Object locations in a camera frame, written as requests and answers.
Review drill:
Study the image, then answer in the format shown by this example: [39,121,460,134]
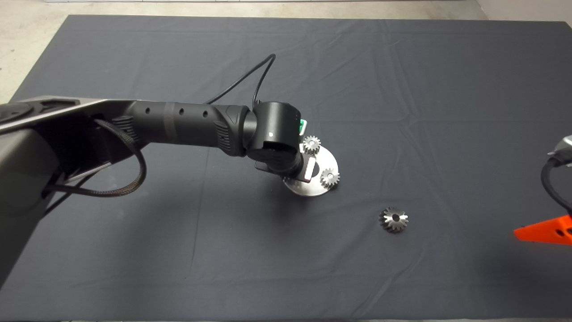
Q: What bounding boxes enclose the larger steel gear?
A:
[379,206,409,233]

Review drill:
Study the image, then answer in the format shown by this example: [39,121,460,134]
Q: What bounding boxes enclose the thin black left camera cable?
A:
[205,53,277,109]

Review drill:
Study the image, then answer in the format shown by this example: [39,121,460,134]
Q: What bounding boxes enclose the round metal plate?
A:
[282,142,340,197]

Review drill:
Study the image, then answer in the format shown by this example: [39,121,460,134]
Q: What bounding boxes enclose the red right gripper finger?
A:
[513,214,572,246]

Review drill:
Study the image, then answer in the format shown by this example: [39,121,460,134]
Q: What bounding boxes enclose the small steel gear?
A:
[303,135,322,155]
[320,167,341,189]

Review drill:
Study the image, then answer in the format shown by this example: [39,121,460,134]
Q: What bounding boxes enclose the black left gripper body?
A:
[255,155,317,183]

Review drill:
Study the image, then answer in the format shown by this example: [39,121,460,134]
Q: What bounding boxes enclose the black right camera cable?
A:
[539,158,572,216]

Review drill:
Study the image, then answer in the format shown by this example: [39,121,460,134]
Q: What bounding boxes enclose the braided black left arm cable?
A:
[42,118,147,198]

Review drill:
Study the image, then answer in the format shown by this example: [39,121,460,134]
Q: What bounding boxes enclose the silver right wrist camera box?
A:
[547,133,572,169]

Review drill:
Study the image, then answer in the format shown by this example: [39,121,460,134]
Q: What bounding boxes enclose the dark grey table cloth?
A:
[0,13,572,321]

